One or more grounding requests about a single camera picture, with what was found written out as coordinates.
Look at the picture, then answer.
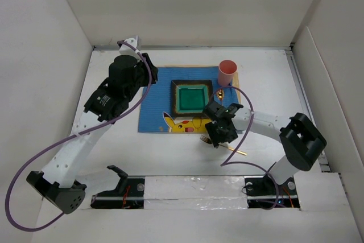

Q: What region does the blue Pikachu placemat cloth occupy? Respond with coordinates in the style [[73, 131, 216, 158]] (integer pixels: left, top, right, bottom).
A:
[[137, 65, 241, 134]]

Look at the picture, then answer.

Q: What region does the green square ceramic plate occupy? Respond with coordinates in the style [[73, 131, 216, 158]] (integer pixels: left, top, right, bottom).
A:
[[170, 80, 213, 118]]

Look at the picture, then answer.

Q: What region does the gold spoon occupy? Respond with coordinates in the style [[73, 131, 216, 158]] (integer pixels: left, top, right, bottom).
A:
[[216, 89, 225, 104]]

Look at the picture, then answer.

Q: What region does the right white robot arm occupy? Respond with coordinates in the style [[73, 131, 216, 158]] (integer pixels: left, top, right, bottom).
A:
[[203, 101, 327, 194]]

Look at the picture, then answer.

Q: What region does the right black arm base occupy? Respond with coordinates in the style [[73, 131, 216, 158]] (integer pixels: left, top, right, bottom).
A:
[[241, 176, 300, 209]]

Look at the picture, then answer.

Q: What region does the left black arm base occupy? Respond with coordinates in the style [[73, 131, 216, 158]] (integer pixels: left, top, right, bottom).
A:
[[90, 165, 146, 209]]

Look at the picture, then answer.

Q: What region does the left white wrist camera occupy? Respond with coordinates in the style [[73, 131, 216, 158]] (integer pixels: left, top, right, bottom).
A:
[[117, 35, 140, 56]]

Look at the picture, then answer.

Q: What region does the gold fork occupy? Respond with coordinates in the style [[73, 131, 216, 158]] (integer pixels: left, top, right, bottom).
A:
[[199, 135, 247, 156]]

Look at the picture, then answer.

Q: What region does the pink plastic cup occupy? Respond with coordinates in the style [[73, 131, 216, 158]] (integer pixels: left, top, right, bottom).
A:
[[218, 60, 237, 86]]

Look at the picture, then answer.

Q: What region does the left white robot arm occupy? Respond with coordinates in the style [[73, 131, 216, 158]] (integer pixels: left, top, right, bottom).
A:
[[26, 53, 158, 214]]

